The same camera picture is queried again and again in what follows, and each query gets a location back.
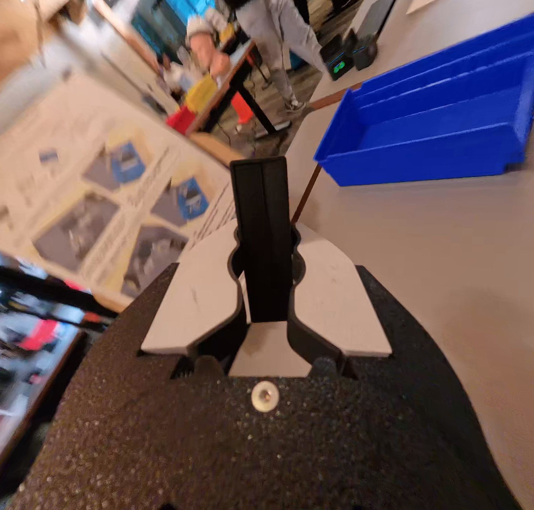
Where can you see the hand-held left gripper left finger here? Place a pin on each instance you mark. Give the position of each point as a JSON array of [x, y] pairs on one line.
[[196, 297]]

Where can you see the black network switch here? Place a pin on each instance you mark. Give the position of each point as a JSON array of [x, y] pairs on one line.
[[263, 226]]

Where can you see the printed instruction sheet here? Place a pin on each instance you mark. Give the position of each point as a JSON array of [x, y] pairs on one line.
[[83, 151]]

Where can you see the red plastic bin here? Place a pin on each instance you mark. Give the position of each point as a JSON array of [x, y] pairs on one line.
[[181, 120]]

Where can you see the wooden table with black legs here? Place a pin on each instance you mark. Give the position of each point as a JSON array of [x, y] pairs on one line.
[[233, 78]]

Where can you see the wooden clipboard stand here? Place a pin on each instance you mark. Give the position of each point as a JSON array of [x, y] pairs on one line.
[[212, 147]]

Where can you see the black box with green light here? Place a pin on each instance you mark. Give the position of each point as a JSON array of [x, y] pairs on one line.
[[336, 59]]

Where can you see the yellow plastic bin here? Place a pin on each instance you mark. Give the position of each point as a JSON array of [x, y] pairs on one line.
[[202, 94]]

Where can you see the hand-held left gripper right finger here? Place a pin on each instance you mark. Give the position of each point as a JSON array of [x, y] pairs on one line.
[[333, 301]]

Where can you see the black flat mat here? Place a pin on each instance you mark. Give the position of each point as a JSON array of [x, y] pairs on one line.
[[377, 13]]

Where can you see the blue plastic bin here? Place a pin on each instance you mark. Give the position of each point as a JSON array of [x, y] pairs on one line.
[[417, 142]]

